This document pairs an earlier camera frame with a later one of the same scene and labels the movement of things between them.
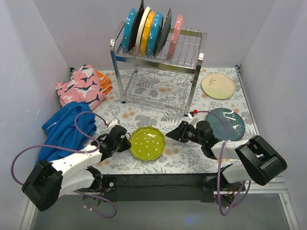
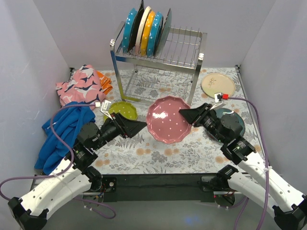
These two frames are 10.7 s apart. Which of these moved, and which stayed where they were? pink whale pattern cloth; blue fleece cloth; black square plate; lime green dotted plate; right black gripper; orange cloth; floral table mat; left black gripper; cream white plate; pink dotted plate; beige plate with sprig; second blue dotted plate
Moved: right black gripper; lime green dotted plate; pink dotted plate; left black gripper
Stayed: cream white plate; second blue dotted plate; beige plate with sprig; black square plate; orange cloth; blue fleece cloth; pink whale pattern cloth; floral table mat
